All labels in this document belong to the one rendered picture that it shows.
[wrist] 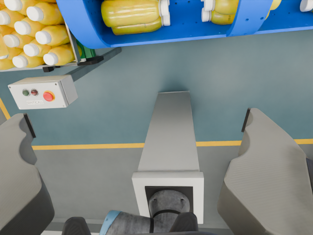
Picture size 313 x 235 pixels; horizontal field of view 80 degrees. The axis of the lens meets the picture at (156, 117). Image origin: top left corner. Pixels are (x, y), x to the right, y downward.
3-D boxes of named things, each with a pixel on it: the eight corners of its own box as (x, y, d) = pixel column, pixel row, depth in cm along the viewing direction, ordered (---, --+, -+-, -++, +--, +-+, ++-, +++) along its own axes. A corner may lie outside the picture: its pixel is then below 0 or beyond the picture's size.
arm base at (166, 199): (189, 217, 93) (191, 237, 84) (151, 216, 95) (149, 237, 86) (189, 189, 84) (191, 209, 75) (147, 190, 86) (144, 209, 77)
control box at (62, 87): (78, 97, 80) (65, 107, 71) (36, 100, 82) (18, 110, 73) (71, 74, 75) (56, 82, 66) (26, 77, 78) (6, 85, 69)
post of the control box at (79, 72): (121, 51, 167) (58, 92, 79) (117, 51, 167) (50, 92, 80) (120, 46, 165) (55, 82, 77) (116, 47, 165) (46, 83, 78)
